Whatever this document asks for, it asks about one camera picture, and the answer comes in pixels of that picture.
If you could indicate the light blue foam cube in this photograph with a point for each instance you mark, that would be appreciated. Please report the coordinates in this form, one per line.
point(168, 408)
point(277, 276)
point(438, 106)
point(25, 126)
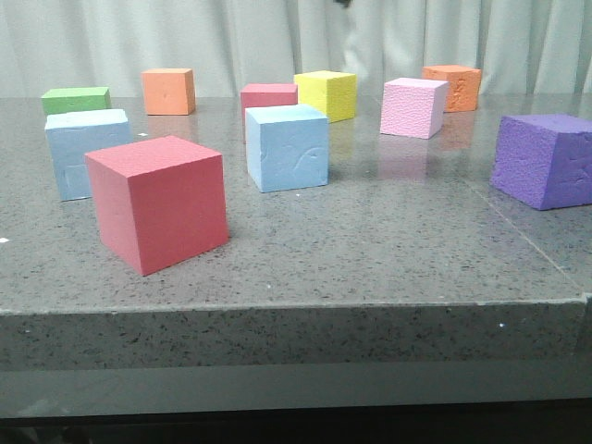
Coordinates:
point(72, 135)
point(286, 147)

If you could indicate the small red foam cube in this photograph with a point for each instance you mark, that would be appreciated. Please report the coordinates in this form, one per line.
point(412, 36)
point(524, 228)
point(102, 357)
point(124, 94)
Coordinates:
point(266, 94)

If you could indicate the yellow foam cube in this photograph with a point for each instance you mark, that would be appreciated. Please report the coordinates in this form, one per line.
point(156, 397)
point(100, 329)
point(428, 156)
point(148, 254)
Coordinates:
point(330, 92)

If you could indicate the large red foam cube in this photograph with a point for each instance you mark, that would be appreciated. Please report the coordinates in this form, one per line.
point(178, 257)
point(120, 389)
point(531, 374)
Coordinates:
point(158, 202)

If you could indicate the pink foam cube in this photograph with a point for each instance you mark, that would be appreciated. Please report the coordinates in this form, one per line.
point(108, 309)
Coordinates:
point(413, 107)

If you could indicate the left orange foam cube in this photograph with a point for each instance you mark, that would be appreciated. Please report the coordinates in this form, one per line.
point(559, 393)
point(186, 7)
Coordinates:
point(168, 91)

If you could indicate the orange foam cube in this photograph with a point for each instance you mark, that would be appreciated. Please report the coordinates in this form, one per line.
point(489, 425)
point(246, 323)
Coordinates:
point(464, 84)
point(168, 91)

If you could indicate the right orange foam cube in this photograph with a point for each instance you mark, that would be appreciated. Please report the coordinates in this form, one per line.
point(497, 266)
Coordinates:
point(464, 84)

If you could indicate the purple foam cube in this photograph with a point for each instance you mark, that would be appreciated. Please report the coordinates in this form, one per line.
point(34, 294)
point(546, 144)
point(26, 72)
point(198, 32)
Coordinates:
point(544, 161)

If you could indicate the green foam cube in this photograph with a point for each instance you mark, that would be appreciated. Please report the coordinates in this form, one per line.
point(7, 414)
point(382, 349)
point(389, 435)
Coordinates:
point(75, 99)

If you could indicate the grey-green curtain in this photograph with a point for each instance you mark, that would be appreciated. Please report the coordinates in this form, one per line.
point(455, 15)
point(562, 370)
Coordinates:
point(520, 46)

